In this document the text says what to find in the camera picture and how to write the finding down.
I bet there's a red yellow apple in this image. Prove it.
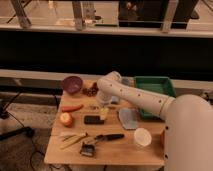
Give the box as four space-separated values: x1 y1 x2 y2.
59 112 73 127

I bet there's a bunch of dark grapes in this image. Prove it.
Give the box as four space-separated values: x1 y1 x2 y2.
82 82 98 97

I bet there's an orange carrot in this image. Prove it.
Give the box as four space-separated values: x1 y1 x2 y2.
61 104 84 112

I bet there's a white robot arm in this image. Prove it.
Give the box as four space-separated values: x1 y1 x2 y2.
97 71 213 171

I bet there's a wooden table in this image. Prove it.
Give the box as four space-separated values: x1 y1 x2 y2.
43 79 168 167

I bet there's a light blue cup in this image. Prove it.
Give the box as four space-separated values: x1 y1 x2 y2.
121 78 130 86

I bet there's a purple bowl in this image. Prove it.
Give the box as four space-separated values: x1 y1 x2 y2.
61 76 83 94

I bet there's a white plastic cup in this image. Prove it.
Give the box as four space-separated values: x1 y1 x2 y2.
134 128 152 147

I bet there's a small blue sponge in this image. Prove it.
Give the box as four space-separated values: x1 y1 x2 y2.
111 96 120 104

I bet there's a black rectangular block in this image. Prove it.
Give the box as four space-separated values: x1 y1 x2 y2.
84 115 104 124

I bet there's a green plastic tray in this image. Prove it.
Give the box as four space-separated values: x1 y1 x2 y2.
133 76 177 120

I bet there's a light blue cloth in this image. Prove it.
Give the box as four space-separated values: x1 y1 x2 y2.
118 108 138 130

